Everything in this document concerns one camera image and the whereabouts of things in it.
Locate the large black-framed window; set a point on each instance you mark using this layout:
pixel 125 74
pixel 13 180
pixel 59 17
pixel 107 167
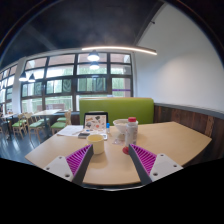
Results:
pixel 60 70

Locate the red-capped clear drink bottle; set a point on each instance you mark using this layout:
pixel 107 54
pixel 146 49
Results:
pixel 131 133

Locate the flat round red coaster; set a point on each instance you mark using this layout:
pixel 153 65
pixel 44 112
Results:
pixel 125 150

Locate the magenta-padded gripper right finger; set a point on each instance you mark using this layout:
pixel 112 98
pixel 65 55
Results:
pixel 146 160

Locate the small blue-capped bottle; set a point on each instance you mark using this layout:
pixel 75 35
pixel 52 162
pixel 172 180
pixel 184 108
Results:
pixel 107 128

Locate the white paper sheets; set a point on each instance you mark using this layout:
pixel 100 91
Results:
pixel 69 130

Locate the white bowl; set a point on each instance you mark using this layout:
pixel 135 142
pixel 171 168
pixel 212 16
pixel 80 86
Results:
pixel 120 125

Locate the green upholstered booth bench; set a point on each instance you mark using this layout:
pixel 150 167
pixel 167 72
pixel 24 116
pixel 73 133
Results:
pixel 130 106

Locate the curved linear ceiling light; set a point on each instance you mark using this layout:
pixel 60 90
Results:
pixel 123 48

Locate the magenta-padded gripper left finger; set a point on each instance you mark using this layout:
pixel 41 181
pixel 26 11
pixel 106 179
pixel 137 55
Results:
pixel 79 160

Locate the black pendant lamps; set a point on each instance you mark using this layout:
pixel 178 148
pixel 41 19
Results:
pixel 93 56

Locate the wooden dining table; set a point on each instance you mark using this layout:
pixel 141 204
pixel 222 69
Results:
pixel 7 116
pixel 46 112

